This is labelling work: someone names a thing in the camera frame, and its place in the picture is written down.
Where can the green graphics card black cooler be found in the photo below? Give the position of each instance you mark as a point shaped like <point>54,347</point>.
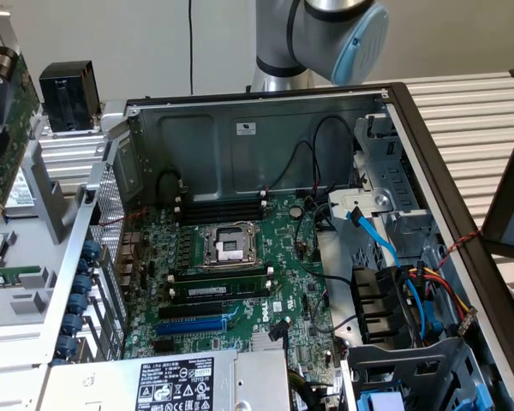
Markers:
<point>19,128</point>

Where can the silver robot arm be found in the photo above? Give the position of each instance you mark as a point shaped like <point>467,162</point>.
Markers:
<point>282,38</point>

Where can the black CPU cooler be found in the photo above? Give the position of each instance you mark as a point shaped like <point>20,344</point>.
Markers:
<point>68,94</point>

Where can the grey parts rack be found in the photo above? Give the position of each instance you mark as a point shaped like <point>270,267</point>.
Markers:
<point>43,188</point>

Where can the blue card retention clip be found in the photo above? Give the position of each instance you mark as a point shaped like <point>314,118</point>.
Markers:
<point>77,304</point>
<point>93,249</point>
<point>84,265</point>
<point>67,346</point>
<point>73,324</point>
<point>82,284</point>

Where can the grey open PC case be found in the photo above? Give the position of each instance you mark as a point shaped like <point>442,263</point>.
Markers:
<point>197,141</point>

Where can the black RAM slot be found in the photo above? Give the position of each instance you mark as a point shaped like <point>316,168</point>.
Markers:
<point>222,301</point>
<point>220,274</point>
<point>220,208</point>
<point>220,218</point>
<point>220,202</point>
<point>220,213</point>

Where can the silver CPU socket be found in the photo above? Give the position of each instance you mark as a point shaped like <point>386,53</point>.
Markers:
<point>229,246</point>

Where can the long black expansion slot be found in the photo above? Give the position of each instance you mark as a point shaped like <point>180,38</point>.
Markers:
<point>188,311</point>

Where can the short black expansion slot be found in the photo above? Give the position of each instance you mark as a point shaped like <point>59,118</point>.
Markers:
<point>163,347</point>

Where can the blue expansion slot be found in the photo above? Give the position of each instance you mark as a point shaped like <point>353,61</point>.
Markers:
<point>188,329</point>

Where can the silver power supply unit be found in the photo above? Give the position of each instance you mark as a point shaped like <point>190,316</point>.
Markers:
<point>111,385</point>

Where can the round coin battery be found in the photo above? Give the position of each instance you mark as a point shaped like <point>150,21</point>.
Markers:
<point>296,211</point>

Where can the green motherboard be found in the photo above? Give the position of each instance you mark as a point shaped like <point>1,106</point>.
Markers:
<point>291,257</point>

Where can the silver chipset heatsink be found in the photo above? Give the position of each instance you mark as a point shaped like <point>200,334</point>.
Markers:
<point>265,342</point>

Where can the grey disk bay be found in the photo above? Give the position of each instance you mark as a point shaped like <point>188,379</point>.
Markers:
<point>411,364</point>

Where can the dark framed monitor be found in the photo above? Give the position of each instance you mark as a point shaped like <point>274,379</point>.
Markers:
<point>501,205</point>

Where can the silver disk bay bracket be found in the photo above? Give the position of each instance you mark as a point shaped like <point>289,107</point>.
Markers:
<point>368,201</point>

